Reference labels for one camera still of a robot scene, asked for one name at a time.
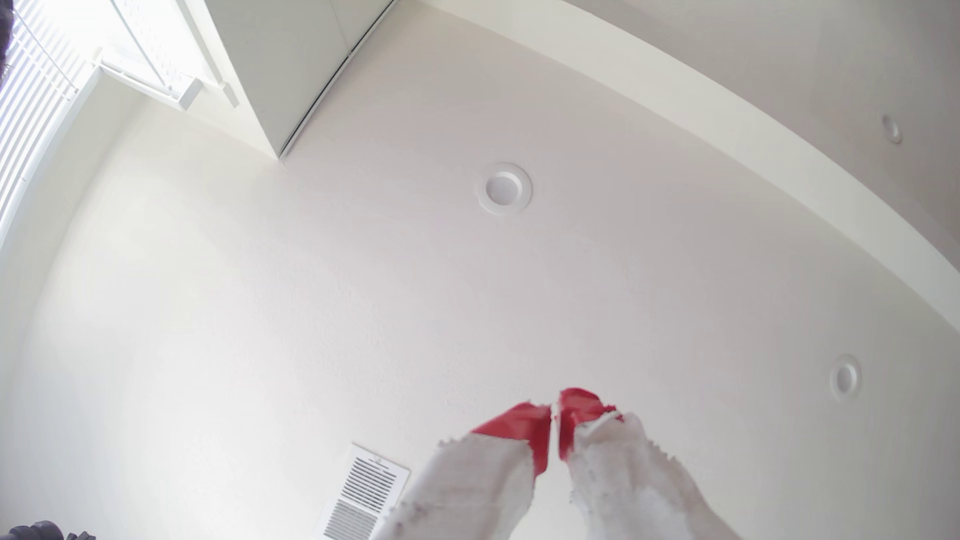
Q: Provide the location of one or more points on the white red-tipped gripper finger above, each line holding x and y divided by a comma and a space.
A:
472, 487
630, 487

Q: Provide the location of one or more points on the white air vent grille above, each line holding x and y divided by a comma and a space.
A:
361, 495

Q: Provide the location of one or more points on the large recessed ceiling light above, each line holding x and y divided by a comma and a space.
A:
503, 188

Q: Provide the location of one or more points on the dark object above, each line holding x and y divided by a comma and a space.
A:
34, 532

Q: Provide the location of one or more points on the small round ceiling fixture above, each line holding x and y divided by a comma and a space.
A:
891, 129

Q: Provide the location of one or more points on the white closet cabinet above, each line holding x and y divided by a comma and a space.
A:
285, 60

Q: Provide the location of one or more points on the white window blinds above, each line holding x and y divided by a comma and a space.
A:
30, 97

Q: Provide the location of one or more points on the white window frame rail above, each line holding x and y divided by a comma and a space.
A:
161, 79

